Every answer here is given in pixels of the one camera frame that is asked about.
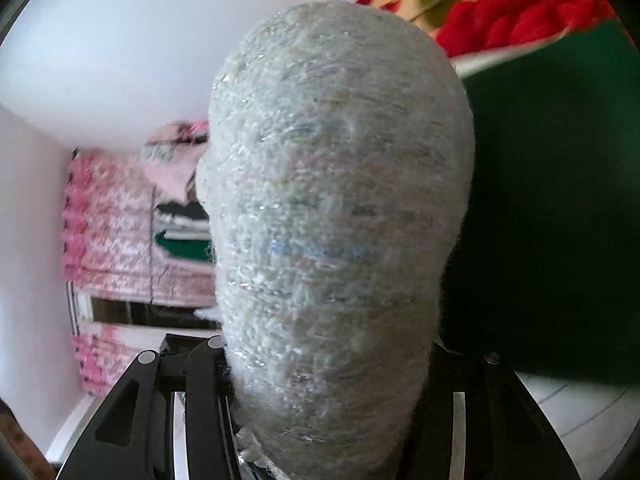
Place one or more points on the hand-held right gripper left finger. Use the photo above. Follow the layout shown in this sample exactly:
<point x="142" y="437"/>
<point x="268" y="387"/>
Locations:
<point x="200" y="410"/>

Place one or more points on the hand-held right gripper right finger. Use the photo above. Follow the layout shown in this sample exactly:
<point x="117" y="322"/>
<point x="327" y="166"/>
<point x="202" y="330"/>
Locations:
<point x="480" y="410"/>

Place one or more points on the white knit cardigan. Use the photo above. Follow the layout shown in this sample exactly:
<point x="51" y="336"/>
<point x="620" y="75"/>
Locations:
<point x="330" y="210"/>

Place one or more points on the green hanging garment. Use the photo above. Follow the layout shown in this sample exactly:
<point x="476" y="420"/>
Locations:
<point x="185" y="250"/>

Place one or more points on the pink patterned cloth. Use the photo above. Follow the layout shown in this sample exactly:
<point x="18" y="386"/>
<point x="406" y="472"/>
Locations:
<point x="115" y="225"/>

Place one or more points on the folded dark green garment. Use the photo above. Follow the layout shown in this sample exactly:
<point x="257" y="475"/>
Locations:
<point x="540" y="210"/>

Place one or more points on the red floral blanket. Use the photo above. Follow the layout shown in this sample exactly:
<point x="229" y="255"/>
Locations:
<point x="500" y="10"/>

